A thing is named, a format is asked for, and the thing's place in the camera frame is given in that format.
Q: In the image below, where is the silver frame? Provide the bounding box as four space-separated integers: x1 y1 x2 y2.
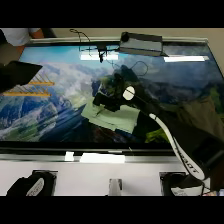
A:
0 35 224 197

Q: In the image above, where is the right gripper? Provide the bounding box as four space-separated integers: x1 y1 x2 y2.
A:
92 87 127 113

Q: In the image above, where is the person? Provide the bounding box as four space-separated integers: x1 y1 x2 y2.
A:
0 28 46 57

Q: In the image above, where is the black cable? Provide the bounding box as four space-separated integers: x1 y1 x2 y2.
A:
69 28 118 64

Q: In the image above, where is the dark grey box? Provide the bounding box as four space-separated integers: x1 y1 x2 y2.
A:
119 31 165 58

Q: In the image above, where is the pale green garment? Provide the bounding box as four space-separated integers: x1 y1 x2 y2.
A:
80 99 141 135

